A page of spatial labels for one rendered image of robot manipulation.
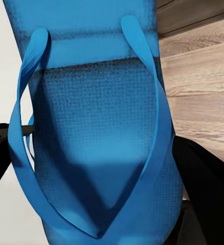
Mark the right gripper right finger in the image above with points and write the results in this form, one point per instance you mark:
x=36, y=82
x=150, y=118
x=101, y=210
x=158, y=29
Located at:
x=203, y=176

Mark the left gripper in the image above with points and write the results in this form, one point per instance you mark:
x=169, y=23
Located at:
x=27, y=129

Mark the nightstand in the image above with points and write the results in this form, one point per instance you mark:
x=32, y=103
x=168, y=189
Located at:
x=179, y=16

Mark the sandal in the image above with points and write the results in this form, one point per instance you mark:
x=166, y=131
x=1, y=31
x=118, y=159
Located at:
x=28, y=136
x=103, y=173

